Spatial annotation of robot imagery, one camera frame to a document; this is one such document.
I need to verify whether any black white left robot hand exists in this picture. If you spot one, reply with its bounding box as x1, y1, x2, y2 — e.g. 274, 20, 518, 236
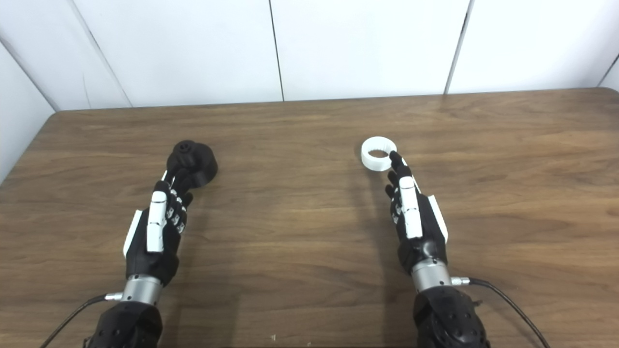
123, 167, 194, 287

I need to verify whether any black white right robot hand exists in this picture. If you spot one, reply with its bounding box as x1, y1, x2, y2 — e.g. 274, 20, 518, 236
385, 151, 449, 276

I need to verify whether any white toothed plastic ring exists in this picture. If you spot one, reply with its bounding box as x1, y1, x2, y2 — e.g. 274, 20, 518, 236
361, 137, 398, 172

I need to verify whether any round black plastic part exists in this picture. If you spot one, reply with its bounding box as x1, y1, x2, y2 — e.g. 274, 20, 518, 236
166, 140, 218, 189

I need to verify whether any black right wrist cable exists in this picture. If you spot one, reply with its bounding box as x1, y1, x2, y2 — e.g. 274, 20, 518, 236
451, 276, 551, 348

